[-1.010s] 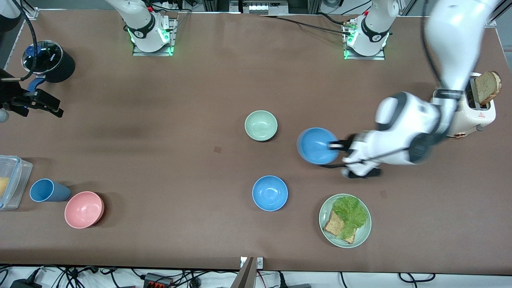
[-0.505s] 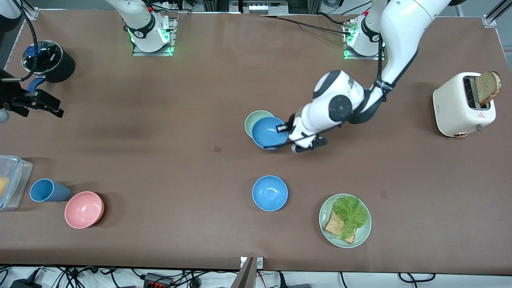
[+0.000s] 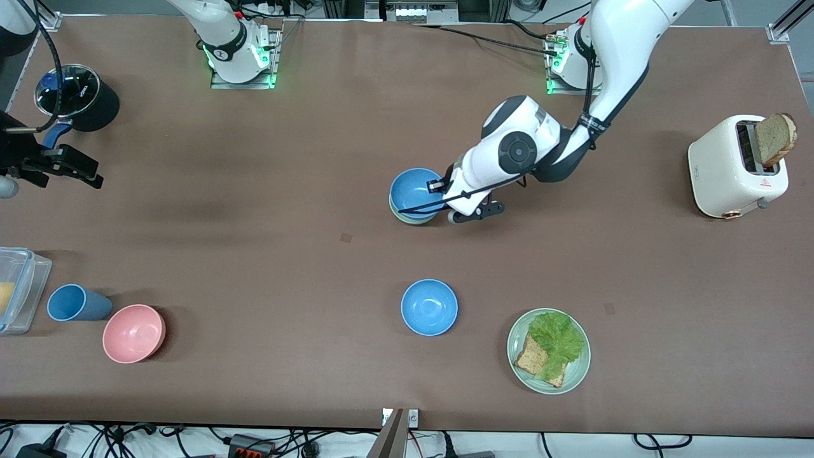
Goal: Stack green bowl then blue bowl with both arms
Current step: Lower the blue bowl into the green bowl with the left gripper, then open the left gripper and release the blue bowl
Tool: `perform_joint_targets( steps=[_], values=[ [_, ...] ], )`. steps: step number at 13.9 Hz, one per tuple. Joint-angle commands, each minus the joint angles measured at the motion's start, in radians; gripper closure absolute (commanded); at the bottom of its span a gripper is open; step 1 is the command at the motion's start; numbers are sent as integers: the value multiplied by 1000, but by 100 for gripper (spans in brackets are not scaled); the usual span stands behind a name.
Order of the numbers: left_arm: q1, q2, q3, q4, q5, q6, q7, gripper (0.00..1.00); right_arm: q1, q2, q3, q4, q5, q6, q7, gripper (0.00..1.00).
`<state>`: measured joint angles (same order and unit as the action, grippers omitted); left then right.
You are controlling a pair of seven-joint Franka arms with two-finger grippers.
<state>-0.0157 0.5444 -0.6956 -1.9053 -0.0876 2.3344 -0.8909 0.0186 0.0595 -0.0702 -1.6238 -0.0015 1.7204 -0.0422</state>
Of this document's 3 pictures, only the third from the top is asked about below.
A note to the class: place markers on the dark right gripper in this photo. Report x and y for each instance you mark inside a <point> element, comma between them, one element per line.
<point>14,151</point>

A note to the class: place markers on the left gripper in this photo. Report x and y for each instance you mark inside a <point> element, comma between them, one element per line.
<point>449,177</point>

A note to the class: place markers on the blue bowl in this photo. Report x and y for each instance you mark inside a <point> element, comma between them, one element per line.
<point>429,307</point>
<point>410,189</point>

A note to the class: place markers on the green bowl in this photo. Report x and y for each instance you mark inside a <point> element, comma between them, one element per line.
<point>410,221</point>

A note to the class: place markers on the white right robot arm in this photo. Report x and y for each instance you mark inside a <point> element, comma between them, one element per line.
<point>224,38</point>

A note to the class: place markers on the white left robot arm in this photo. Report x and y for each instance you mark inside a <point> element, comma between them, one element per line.
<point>623,44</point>

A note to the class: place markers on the pink bowl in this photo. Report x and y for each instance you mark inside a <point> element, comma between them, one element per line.
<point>132,334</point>

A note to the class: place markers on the clear plastic container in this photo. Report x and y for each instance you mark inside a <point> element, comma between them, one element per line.
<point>28,280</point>

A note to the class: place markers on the blue cup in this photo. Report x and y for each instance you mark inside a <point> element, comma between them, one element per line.
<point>76,303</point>

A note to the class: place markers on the yellow food piece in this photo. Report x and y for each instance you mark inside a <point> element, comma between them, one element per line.
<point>5,298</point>

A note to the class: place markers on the white power strip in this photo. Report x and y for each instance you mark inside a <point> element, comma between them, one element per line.
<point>416,13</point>

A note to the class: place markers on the green lettuce leaf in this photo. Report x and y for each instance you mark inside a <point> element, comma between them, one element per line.
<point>558,340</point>

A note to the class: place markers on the brown bread slice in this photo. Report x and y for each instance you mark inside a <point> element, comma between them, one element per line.
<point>529,359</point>

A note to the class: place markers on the green plate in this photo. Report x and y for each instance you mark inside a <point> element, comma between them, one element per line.
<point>575,375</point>

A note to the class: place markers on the grey metal pole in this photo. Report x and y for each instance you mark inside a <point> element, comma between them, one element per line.
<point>389,439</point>

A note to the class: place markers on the cream white toaster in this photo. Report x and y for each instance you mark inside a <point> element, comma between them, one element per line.
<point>715,165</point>

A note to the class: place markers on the black power adapter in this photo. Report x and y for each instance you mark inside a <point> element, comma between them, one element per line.
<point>41,452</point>

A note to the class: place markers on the black orange power strip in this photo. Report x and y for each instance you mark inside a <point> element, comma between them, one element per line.
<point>251,446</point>

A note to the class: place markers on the toast slice in toaster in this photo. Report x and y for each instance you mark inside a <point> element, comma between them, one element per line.
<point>776,138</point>

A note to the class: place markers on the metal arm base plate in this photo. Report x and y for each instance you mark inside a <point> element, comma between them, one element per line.
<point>275,57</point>
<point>552,89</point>

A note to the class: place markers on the metal table edge bracket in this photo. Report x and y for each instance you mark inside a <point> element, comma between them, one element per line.
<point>413,417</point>

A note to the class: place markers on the aluminium frame rail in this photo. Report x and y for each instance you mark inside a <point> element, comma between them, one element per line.
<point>785,22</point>

